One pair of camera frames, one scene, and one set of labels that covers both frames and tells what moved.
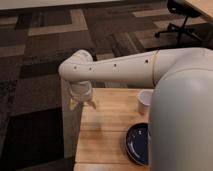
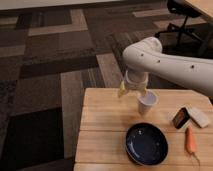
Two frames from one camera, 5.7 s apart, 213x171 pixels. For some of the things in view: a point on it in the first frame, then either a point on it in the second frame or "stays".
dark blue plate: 137,143 stays
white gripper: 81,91 -> 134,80
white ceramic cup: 144,98 stays
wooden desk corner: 205,7 stays
